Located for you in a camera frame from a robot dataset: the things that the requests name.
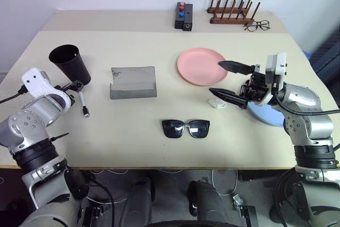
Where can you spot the black sunglasses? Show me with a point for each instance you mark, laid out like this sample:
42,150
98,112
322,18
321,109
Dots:
172,128

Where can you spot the brown wooden peg rack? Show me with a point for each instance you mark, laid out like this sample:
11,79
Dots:
231,20

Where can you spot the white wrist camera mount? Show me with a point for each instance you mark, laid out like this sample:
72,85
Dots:
37,82
277,65

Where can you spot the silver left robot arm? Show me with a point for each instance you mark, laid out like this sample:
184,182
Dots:
29,123

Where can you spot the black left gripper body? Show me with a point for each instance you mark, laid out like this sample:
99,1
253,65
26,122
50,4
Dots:
75,86

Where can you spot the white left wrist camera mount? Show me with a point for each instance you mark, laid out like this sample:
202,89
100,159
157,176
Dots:
37,82

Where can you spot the white tissue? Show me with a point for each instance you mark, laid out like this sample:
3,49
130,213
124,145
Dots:
217,103

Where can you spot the white marker with black cap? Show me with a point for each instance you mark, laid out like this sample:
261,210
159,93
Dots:
83,103

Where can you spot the grey rectangular tray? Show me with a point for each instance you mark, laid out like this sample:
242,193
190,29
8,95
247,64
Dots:
132,82

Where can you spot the small blue object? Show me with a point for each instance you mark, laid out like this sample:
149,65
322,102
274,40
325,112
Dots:
307,54

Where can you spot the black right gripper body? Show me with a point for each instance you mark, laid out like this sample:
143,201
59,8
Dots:
255,86

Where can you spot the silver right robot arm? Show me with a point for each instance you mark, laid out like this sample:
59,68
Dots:
305,96

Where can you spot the blue plate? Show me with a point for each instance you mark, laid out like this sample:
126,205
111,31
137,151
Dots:
265,115

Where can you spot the dark rounded gray shape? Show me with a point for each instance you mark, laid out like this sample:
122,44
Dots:
207,203
139,200

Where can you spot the thin-framed clear eyeglasses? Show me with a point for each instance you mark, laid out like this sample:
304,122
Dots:
250,27

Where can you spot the dark chair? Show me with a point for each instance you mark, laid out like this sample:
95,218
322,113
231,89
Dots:
328,54

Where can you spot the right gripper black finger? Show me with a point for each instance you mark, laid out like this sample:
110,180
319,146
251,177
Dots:
235,67
228,96

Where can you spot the black button box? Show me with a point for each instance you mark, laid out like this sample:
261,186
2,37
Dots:
188,18

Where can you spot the black cup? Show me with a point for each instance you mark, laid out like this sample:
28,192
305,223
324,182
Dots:
74,67

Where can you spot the metal caster bracket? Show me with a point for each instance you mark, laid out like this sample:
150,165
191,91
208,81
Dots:
243,208

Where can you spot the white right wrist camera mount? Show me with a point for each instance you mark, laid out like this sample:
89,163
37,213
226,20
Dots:
277,65

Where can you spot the black box with coloured buttons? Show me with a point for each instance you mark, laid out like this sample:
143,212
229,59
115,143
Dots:
178,22

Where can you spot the pink plate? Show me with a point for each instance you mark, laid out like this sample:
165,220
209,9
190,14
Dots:
196,65

